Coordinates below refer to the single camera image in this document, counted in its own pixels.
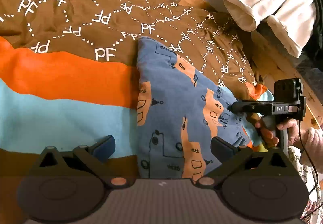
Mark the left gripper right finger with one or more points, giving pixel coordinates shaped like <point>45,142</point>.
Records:
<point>232,158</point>

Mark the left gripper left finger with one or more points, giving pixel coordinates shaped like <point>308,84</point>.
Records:
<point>94,156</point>

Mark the blue pants with orange trucks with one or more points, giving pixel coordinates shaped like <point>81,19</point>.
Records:
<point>179,111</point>

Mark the white floral bed sheet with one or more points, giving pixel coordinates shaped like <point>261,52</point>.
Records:
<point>313,210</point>

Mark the white hanging garment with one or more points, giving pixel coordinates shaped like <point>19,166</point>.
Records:
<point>291,21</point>

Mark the brown PF patterned duvet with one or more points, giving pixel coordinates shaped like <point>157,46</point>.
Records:
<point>69,75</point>

